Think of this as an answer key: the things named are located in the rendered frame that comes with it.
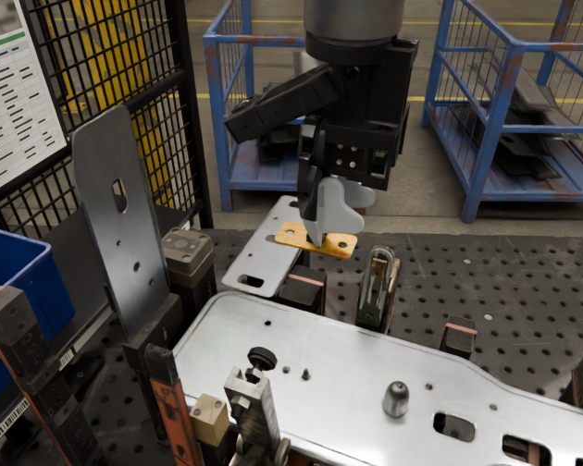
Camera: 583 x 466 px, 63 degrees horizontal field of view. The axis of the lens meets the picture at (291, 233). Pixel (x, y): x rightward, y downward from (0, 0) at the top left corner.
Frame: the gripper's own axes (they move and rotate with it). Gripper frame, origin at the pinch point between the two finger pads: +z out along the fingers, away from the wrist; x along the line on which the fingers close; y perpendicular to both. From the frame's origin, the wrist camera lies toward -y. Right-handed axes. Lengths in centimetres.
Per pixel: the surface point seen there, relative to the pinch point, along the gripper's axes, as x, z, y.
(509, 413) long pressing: 4.1, 26.5, 26.6
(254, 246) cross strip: 23.3, 26.8, -18.6
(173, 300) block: 5.9, 26.8, -25.5
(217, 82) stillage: 152, 53, -96
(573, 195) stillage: 205, 107, 76
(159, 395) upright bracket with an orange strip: -16.1, 14.0, -11.5
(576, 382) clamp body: 18, 33, 38
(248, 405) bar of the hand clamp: -17.8, 6.5, 0.1
